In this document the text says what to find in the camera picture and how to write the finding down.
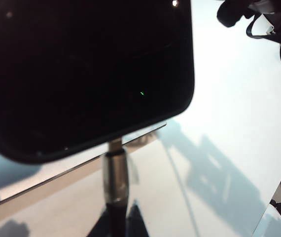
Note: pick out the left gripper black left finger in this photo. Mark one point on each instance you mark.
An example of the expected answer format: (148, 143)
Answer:
(101, 227)

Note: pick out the silver Dell laptop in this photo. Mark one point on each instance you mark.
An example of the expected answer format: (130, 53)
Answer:
(10, 180)

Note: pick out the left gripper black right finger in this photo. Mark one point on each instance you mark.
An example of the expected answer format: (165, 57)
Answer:
(136, 222)

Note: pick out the black smartphone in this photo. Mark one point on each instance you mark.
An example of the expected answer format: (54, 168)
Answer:
(81, 74)

